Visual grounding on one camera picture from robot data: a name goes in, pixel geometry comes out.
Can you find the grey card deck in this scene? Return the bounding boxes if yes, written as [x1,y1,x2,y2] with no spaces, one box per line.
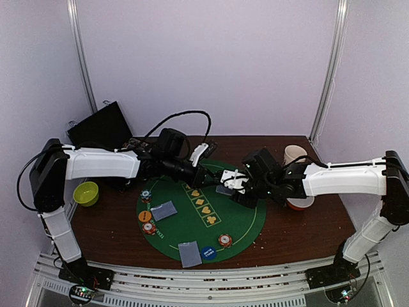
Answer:
[215,185,234,196]

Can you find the red poker chip stack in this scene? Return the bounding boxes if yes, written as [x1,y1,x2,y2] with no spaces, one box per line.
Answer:
[218,234,233,248]

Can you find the dealt blue playing cards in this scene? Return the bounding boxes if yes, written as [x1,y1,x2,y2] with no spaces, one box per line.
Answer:
[151,201,178,221]

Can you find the teal white chip stack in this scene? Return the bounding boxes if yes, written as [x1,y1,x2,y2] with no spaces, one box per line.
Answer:
[140,189,152,203]

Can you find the orange big blind button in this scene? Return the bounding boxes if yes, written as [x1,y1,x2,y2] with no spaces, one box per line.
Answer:
[138,210,152,223]

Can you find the blue small blind button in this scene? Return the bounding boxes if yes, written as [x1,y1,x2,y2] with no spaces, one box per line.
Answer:
[201,246,217,260]

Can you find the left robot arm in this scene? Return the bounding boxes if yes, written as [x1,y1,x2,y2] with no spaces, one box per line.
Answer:
[26,129,210,284]

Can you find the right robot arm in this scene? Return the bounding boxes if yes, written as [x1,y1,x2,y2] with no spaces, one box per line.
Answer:
[220,148,408,283]

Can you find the round green poker mat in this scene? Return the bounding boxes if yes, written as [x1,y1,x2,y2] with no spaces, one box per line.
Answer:
[136,176,266,263]

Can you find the white orange bowl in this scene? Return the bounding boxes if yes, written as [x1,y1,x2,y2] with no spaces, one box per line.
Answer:
[286,196,315,211]

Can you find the cream mug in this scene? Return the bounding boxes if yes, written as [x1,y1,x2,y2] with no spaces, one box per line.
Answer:
[284,145,307,165]

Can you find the black poker chip case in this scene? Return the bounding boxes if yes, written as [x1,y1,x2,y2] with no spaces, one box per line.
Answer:
[66,102,149,189]

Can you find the lime green bowl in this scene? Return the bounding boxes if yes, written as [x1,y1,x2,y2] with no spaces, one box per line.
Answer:
[73,181,99,207]

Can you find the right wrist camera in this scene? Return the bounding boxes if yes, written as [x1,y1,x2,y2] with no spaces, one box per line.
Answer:
[220,169,249,194]

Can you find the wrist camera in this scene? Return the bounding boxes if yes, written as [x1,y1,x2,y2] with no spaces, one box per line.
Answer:
[220,169,249,194]
[189,141,218,167]

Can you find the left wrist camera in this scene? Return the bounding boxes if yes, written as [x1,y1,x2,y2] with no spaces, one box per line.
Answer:
[189,141,218,167]

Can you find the front aluminium rail frame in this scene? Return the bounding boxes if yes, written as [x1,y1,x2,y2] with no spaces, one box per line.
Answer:
[23,252,395,306]

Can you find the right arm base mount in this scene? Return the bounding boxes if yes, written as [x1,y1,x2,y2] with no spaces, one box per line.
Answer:
[305,260,360,289]

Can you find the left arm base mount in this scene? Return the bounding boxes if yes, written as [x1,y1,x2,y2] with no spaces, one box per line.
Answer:
[58,258,114,290]

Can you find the right aluminium frame post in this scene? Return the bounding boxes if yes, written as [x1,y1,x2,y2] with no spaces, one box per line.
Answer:
[309,0,348,146]

